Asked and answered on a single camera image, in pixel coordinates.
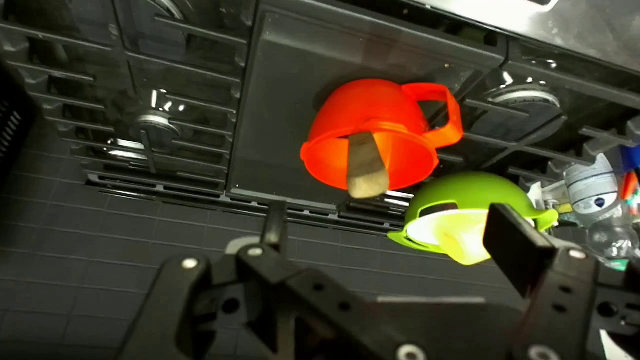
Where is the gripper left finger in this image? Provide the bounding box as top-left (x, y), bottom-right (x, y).
top-left (116, 201), bottom-right (432, 360)

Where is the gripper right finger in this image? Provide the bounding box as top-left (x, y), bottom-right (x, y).
top-left (483, 202), bottom-right (640, 360)

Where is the clear plastic bottle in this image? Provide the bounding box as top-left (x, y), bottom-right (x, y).
top-left (587, 220), bottom-right (640, 271)

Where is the stove burner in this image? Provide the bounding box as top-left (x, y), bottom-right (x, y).
top-left (487, 84), bottom-right (562, 110)
top-left (150, 0), bottom-right (187, 21)
top-left (131, 111), bottom-right (182, 148)

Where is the black gas stove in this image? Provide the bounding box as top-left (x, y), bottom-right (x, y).
top-left (0, 0), bottom-right (640, 237)

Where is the green bowl with handle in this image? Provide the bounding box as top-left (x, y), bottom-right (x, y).
top-left (387, 171), bottom-right (559, 266)

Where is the orange bowl with handle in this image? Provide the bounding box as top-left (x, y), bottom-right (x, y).
top-left (300, 78), bottom-right (465, 192)

